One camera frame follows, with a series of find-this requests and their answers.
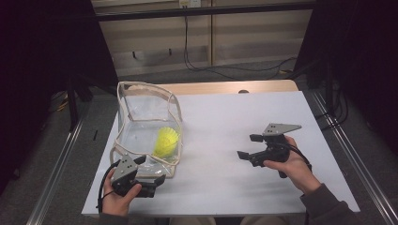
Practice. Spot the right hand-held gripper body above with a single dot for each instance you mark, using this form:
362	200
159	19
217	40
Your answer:
275	153

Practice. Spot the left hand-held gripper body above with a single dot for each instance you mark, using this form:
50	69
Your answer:
124	168

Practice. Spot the clear plastic bag beige trim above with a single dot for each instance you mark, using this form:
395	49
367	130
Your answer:
140	125

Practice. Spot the person's right hand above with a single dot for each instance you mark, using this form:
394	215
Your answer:
297	172

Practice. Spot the person's left hand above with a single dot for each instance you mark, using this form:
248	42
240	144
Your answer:
115	203

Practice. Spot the white table board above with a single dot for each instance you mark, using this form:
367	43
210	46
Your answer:
219	187

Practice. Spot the small black floor object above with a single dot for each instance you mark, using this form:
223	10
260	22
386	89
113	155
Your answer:
94	135

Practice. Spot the dark round table grommet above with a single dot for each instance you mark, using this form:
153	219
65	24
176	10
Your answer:
243	92

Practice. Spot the wooden table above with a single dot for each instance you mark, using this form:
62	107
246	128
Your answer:
219	87

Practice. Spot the black metal stand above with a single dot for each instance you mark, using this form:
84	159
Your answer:
72	103

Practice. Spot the black horizontal bar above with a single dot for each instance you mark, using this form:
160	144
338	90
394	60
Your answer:
250	8

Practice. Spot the dark curtain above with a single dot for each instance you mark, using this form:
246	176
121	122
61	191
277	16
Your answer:
369	47
37	47

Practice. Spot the aluminium floor rail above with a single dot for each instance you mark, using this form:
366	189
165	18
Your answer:
353	156
56	178

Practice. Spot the white wall socket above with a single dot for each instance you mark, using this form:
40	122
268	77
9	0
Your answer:
189	3

